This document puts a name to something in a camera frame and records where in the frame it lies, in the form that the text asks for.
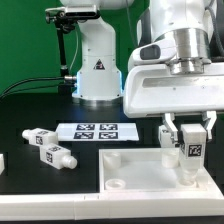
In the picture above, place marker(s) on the white obstacle fence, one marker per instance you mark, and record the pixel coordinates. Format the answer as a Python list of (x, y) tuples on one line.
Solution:
[(114, 204)]

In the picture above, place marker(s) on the white square table top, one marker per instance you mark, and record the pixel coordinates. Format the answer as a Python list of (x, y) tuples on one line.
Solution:
[(146, 169)]

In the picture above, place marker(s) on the white block left edge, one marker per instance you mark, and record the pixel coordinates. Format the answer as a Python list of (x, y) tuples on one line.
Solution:
[(2, 165)]

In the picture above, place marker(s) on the black camera stand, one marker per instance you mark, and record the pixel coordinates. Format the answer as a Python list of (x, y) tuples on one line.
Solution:
[(65, 19)]

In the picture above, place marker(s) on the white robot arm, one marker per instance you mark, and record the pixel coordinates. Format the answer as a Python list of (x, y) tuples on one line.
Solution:
[(170, 71)]

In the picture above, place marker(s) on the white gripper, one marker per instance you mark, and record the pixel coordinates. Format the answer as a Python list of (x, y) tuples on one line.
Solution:
[(151, 90)]

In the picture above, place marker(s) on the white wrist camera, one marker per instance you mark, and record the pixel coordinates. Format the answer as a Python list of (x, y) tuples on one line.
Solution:
[(158, 52)]

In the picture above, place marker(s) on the white apriltag base sheet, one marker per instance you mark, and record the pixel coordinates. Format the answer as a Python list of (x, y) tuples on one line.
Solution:
[(97, 132)]

